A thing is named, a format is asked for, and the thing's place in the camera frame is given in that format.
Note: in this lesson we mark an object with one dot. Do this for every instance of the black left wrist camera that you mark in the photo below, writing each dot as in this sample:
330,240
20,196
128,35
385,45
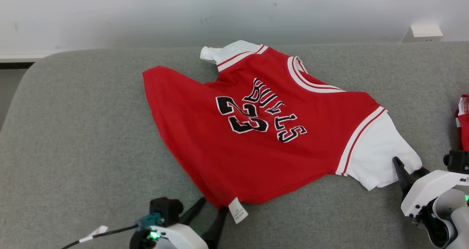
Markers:
165,208

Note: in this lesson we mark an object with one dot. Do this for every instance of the grey fabric sofa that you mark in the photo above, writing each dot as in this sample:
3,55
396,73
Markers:
91,131

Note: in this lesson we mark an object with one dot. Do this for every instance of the red white Bulls jersey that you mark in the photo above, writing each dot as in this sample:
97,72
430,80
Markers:
256,150

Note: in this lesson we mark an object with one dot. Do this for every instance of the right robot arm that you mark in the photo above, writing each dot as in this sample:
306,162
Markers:
445,212

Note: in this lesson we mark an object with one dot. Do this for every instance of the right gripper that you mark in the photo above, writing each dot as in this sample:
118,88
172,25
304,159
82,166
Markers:
428,186

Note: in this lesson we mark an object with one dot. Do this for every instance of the white wall baseboard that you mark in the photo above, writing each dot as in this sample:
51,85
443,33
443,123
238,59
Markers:
22,56

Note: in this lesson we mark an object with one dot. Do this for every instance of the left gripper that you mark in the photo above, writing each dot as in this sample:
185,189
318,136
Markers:
176,238

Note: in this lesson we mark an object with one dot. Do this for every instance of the white wall socket block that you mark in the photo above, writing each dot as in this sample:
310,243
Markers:
425,32

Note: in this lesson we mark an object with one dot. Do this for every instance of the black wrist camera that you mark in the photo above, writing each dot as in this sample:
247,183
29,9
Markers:
165,208
458,161

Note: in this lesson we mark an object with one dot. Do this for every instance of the red shorts with white trim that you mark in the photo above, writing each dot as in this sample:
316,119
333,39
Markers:
463,124

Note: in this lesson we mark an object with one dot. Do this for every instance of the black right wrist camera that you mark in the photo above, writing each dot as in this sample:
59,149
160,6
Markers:
458,161

